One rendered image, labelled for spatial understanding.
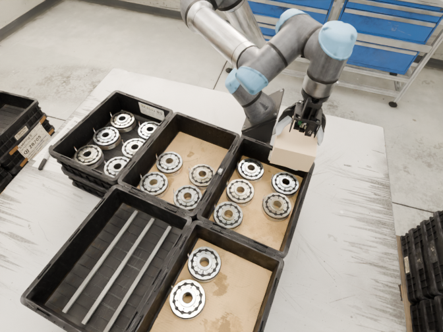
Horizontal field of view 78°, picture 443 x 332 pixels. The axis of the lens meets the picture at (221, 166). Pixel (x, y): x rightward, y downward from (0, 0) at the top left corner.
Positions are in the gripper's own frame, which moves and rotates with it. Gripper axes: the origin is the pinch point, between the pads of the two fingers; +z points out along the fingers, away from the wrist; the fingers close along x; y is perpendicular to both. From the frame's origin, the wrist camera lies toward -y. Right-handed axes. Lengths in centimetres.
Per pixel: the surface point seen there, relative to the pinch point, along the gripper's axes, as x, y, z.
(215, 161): -26.3, -3.2, 26.8
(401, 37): 78, -186, 47
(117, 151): -66, 4, 27
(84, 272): -53, 50, 27
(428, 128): 134, -160, 110
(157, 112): -56, -16, 20
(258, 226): -3.7, 19.8, 26.7
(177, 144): -44, -7, 27
